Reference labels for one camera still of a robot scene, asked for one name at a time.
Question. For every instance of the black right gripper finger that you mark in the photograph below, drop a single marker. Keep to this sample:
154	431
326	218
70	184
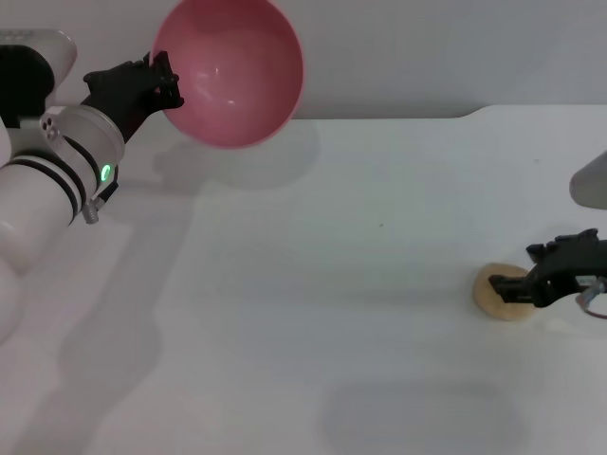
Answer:
537	251
514	290

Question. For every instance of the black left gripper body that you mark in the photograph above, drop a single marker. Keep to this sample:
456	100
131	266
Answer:
118	90

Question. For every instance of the round tan egg yolk pastry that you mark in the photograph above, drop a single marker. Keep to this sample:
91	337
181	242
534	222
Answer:
486	298

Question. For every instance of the pink plastic bowl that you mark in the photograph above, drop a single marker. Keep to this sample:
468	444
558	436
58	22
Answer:
237	80

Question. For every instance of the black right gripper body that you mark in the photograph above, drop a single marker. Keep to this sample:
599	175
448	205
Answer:
574	260

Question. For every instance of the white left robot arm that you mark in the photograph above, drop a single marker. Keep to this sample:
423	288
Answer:
42	199

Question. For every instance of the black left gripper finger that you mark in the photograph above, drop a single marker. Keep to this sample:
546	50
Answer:
147	58
167	83

